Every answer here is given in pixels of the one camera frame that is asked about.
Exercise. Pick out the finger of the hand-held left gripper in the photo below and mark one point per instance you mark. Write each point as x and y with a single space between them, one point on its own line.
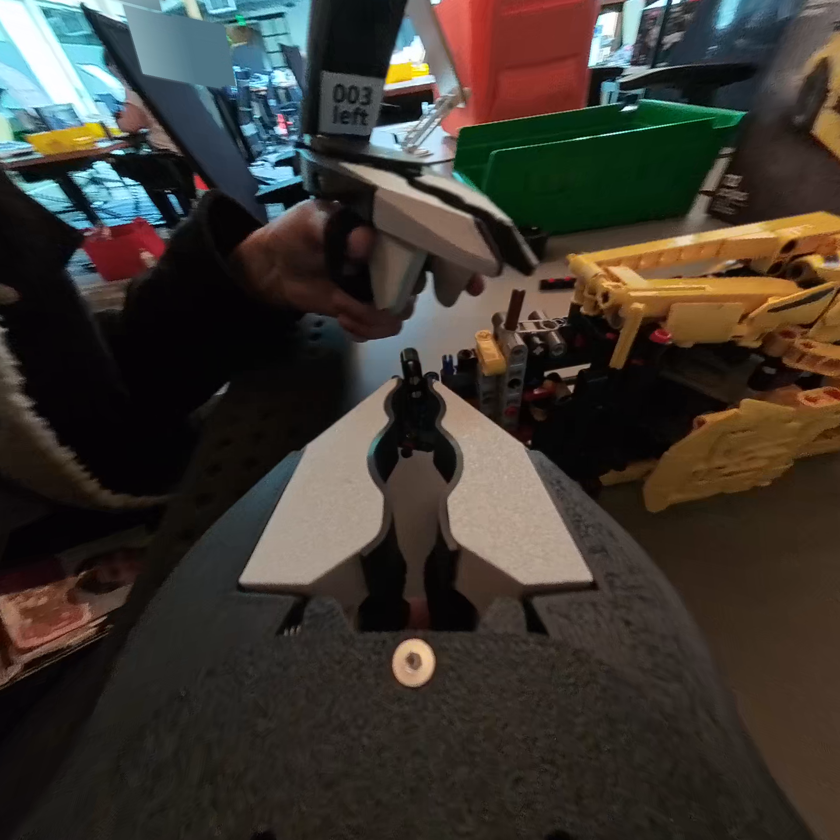
433 226
459 197

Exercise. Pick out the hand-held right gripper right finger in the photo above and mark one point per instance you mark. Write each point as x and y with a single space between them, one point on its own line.
518 525

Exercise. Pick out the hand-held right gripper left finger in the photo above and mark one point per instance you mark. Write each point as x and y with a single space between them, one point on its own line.
315 525

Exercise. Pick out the grey black brick chassis module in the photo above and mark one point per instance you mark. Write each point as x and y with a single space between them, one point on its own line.
512 367

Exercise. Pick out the yellow toy brick car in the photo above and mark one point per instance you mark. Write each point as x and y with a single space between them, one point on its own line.
689 315

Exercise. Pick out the grey desk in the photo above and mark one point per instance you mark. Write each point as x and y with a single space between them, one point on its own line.
722 590

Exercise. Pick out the person's left hand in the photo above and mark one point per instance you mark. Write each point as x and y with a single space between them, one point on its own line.
289 256

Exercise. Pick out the small black toy tyre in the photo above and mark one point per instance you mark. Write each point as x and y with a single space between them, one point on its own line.
535 241

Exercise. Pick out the black red brick beam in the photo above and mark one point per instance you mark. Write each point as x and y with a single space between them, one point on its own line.
558 283

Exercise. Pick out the green plastic bin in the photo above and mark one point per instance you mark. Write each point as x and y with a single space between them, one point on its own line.
590 177

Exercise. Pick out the red plastic container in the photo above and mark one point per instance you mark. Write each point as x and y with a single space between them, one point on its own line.
518 65

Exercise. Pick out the black office chair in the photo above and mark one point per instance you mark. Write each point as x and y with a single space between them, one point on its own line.
682 75
197 131

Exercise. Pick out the red patterned carton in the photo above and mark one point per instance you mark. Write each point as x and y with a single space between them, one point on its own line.
46 623

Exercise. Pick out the red floor bin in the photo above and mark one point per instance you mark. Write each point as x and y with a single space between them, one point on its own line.
124 249

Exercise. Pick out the yellow plastic crate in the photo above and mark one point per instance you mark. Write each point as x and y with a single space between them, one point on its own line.
65 139

